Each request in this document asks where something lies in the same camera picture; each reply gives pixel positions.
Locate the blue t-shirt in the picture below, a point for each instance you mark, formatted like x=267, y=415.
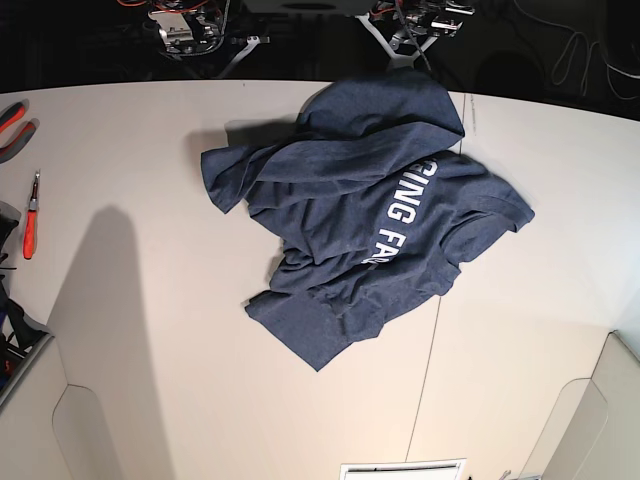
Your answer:
x=375, y=211

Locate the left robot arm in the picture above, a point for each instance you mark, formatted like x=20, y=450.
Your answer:
x=407, y=29

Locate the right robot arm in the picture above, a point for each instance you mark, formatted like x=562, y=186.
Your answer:
x=215, y=36

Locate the dark clutter at left edge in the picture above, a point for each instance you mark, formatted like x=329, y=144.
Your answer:
x=19, y=334

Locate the orange grey pliers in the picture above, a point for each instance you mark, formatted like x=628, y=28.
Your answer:
x=20, y=129

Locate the orange handled screwdriver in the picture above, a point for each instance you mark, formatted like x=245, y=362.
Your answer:
x=30, y=233

